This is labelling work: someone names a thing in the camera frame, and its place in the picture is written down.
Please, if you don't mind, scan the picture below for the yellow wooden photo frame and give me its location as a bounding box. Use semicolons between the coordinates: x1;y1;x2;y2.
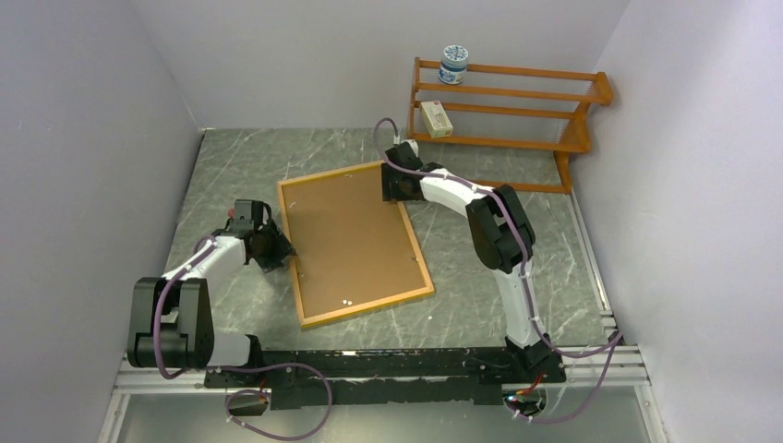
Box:
276;159;437;331

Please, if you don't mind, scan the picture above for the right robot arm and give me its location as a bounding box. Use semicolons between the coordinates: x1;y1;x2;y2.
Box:
381;140;550;383

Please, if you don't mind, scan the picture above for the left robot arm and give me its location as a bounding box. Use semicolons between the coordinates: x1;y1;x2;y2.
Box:
126;199;295;388

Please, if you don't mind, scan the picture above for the small white green box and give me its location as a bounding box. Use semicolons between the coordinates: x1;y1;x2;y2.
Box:
419;101;453;138

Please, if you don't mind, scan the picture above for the blue white jar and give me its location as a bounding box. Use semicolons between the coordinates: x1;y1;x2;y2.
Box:
439;44;469;85

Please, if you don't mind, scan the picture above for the orange wooden shelf rack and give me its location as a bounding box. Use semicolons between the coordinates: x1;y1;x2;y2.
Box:
406;57;614;194

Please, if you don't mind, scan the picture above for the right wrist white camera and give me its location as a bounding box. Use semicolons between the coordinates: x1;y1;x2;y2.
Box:
400;139;419;156

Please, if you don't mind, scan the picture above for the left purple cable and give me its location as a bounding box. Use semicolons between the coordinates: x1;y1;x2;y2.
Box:
223;364;336;443

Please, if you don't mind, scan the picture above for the purple cable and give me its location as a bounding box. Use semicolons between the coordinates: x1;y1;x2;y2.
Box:
223;364;336;443
504;329;623;425

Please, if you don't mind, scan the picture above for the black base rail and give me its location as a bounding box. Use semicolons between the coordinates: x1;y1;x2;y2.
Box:
204;343;567;410

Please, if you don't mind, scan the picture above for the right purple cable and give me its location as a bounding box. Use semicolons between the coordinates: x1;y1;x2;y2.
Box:
504;329;623;425

